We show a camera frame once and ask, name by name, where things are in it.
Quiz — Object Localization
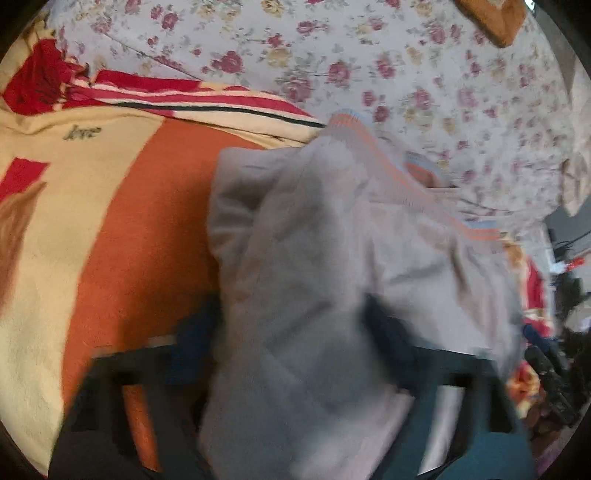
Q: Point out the black camera on tripod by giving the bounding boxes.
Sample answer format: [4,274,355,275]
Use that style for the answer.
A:
[522,324,580,427]

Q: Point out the floral quilt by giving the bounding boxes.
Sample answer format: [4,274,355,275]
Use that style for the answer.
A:
[48,1,573,228]

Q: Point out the orange checkered cushion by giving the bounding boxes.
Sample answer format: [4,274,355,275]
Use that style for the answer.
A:
[455,0,528,48]

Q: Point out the red orange yellow blanket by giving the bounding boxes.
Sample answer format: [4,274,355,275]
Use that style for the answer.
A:
[1,23,322,474]

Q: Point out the beige grey jacket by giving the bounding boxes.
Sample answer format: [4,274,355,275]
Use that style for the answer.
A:
[199,113,522,479]

